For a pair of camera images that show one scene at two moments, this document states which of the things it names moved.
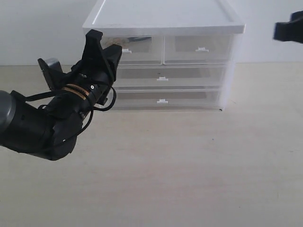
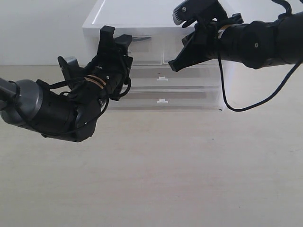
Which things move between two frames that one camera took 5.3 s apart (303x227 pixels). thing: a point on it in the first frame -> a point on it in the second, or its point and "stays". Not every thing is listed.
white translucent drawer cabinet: (176, 55) stays
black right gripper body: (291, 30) -> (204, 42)
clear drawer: (137, 50) stays
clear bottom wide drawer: (167, 100) stays
